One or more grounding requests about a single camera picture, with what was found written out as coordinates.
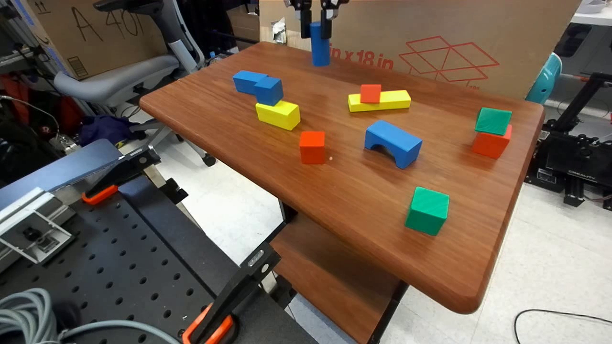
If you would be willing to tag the black orange bar clamp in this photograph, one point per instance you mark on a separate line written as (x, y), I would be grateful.
(125, 173)
(232, 297)

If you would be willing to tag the cardboard box with black writing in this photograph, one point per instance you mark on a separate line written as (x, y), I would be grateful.
(96, 32)

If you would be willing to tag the blue rectangular block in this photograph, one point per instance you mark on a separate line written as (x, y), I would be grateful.
(259, 85)

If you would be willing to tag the dark blue cloth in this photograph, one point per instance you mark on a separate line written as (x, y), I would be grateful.
(108, 129)

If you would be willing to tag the aluminium profile bracket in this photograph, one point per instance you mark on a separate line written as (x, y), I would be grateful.
(35, 230)

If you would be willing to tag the white desk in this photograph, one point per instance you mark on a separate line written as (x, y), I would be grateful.
(596, 15)

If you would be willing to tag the grey office chair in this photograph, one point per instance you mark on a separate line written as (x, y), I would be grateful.
(127, 78)

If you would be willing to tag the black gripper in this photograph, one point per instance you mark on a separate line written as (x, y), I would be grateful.
(318, 3)

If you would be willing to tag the small red cube block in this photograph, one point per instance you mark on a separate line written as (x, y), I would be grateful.
(370, 95)

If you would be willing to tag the orange cube block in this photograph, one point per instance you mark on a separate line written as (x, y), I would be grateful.
(490, 146)

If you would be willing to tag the yellow long flat block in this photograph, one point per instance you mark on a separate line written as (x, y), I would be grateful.
(395, 101)

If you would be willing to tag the green cube with slanted face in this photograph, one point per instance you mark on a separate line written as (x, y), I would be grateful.
(494, 122)

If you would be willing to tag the green cube block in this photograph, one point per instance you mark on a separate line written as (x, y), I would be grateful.
(427, 211)

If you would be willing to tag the large cardboard box red print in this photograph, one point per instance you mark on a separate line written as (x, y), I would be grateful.
(446, 32)

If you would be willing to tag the blue arch block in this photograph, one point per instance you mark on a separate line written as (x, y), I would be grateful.
(395, 143)

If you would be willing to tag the black equipment stand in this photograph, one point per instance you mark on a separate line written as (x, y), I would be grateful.
(577, 160)

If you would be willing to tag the yellow rectangular block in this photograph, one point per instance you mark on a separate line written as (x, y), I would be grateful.
(278, 116)

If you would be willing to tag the teal chair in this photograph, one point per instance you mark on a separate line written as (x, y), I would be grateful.
(546, 78)

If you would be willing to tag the black perforated breadboard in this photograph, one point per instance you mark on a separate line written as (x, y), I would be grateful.
(127, 269)

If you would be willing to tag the wooden lower table shelf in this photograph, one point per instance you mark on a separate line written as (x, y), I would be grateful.
(332, 274)

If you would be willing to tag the blue-grey metal plate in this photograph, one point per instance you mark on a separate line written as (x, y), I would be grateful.
(60, 169)

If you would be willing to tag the blue cylindrical block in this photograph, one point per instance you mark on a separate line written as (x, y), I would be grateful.
(320, 47)

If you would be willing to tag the orange-red cube block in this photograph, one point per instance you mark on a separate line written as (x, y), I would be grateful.
(313, 148)

